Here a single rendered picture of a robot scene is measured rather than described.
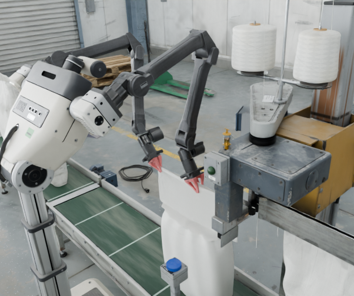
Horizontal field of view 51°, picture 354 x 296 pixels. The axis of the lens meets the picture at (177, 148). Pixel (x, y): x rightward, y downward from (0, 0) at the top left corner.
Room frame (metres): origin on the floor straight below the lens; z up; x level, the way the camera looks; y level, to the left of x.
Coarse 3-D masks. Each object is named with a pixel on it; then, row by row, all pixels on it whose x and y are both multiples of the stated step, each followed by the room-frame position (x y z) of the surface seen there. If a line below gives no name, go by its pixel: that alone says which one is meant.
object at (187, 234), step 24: (168, 192) 1.57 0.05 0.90; (192, 192) 1.44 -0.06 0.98; (168, 216) 1.50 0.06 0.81; (192, 216) 1.44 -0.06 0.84; (168, 240) 1.48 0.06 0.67; (192, 240) 1.35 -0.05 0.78; (216, 240) 1.31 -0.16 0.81; (192, 264) 1.34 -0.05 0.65; (216, 264) 1.27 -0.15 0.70; (192, 288) 1.35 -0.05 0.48; (216, 288) 1.27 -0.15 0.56
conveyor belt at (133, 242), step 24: (96, 192) 2.46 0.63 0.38; (72, 216) 2.15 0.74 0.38; (96, 216) 2.14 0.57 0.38; (120, 216) 2.13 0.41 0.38; (96, 240) 1.88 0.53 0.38; (120, 240) 1.87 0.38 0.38; (144, 240) 1.86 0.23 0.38; (120, 264) 1.66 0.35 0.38; (144, 264) 1.65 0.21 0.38; (144, 288) 1.47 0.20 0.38; (168, 288) 1.46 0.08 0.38; (240, 288) 1.44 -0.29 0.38
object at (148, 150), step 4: (152, 144) 1.68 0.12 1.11; (144, 148) 1.67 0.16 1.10; (148, 148) 1.66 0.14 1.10; (152, 148) 1.66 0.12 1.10; (144, 152) 1.67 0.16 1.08; (148, 152) 1.65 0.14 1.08; (152, 152) 1.65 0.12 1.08; (156, 152) 1.65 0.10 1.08; (160, 152) 1.66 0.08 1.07; (144, 160) 1.64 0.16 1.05
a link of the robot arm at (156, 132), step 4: (140, 124) 1.71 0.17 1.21; (140, 128) 1.70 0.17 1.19; (144, 128) 1.70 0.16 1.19; (152, 128) 1.74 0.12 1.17; (156, 128) 1.74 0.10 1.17; (140, 132) 1.69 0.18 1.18; (144, 132) 1.69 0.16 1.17; (152, 132) 1.73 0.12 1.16; (156, 132) 1.73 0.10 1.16; (160, 132) 1.73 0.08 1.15; (152, 136) 1.71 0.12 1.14; (156, 136) 1.71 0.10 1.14; (160, 136) 1.72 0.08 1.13; (156, 140) 1.71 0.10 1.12
